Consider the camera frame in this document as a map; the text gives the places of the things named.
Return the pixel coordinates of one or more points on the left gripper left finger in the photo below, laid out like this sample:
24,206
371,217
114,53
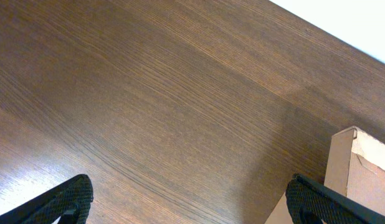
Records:
68,202

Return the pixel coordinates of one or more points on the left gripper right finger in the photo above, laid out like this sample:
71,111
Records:
311,202

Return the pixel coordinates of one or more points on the cardboard box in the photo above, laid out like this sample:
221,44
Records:
355,169

